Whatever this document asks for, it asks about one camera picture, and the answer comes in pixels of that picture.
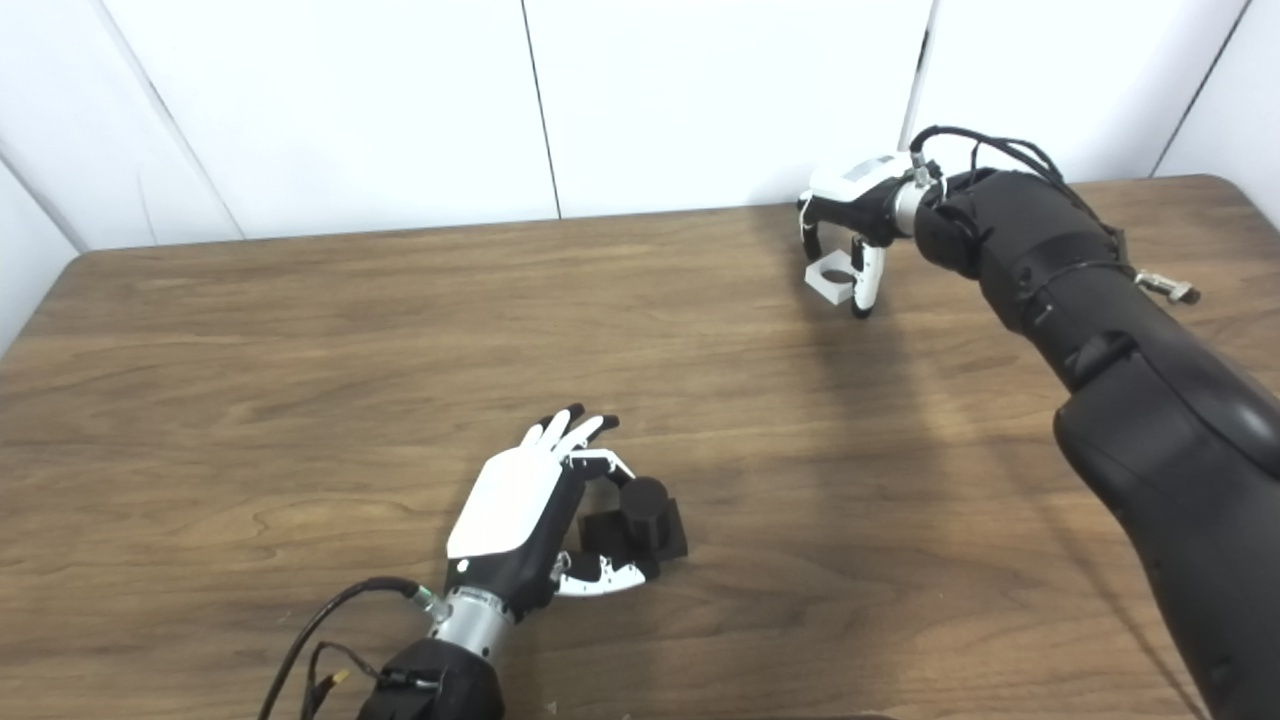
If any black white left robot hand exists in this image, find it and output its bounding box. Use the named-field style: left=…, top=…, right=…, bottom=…
left=445, top=403, right=661, bottom=616

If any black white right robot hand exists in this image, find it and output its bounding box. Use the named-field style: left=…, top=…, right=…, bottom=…
left=797, top=153, right=916, bottom=321

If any white square piece with hole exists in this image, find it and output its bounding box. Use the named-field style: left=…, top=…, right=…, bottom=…
left=805, top=250, right=859, bottom=304

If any black peg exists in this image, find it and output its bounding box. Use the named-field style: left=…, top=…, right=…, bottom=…
left=580, top=476, right=689, bottom=566

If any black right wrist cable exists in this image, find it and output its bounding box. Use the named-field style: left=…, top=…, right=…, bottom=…
left=908, top=125, right=1131, bottom=261

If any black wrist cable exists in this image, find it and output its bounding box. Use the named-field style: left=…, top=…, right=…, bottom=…
left=908, top=125, right=1131, bottom=261
left=258, top=576, right=441, bottom=720

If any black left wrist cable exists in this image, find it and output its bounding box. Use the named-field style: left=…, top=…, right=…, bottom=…
left=258, top=576, right=441, bottom=720

